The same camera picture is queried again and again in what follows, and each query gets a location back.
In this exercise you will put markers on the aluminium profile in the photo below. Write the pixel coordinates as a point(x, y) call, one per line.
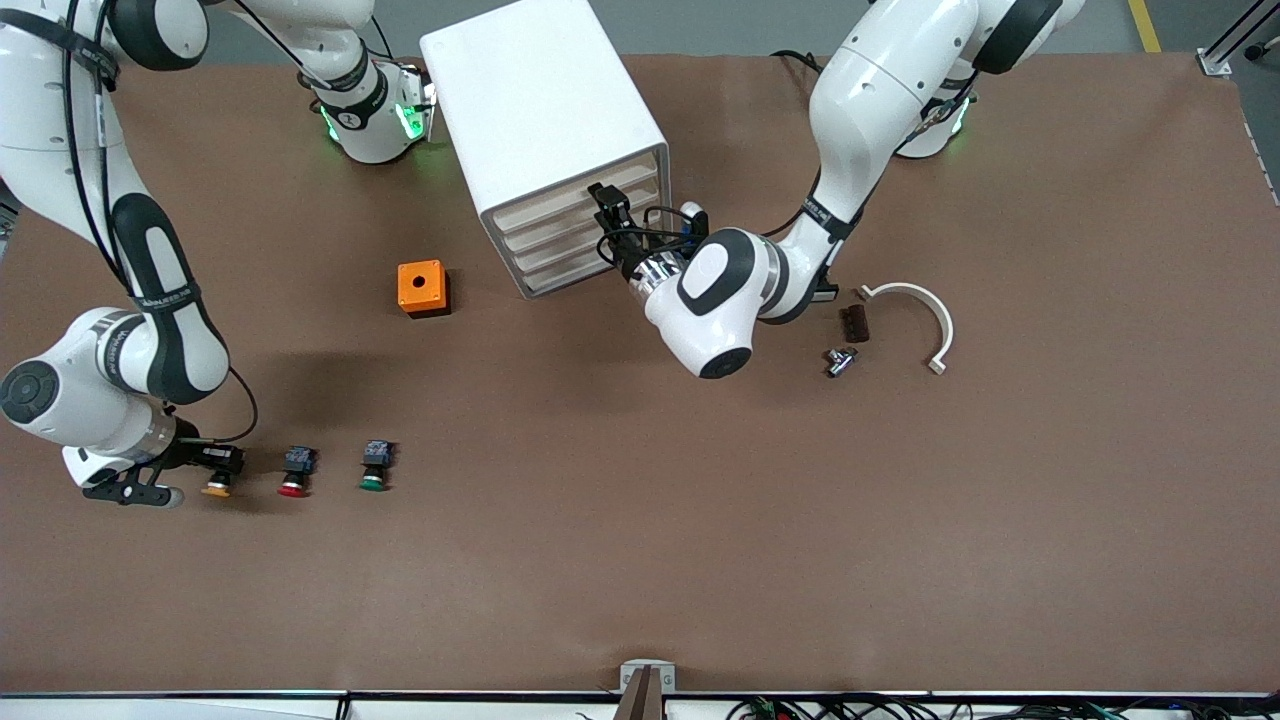
point(1225, 45)

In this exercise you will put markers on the black switch with white face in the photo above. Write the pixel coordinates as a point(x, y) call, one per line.
point(828, 295)

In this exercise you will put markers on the white curved plastic clamp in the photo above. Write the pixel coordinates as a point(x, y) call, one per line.
point(940, 315)

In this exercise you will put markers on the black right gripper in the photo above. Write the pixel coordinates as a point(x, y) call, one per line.
point(196, 456)

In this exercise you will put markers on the silver metal fitting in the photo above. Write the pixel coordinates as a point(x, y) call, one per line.
point(840, 361)

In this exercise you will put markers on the red push button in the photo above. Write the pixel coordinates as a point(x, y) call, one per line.
point(296, 472)

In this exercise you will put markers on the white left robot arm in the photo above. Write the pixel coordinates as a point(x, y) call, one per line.
point(720, 290)

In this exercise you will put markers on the yellow push button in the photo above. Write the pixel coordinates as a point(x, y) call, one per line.
point(216, 490)

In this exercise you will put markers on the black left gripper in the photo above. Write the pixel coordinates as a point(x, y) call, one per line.
point(627, 257)

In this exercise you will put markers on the white drawer cabinet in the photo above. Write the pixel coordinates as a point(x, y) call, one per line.
point(540, 100)

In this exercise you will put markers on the brown terminal block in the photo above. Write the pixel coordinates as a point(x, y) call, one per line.
point(856, 323)

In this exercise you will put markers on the orange box with hole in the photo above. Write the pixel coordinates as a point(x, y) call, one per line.
point(420, 288)

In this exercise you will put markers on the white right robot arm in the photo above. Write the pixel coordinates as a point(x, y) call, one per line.
point(60, 400)

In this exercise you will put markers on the beige plastic drawer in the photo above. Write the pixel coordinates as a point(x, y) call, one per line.
point(555, 250)
point(545, 205)
point(565, 270)
point(550, 228)

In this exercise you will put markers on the grey metal bracket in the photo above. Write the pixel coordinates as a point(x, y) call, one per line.
point(647, 676)

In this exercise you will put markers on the green push button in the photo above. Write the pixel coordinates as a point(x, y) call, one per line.
point(376, 466)

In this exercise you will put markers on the small electronics box green light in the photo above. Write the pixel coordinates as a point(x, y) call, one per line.
point(418, 105)

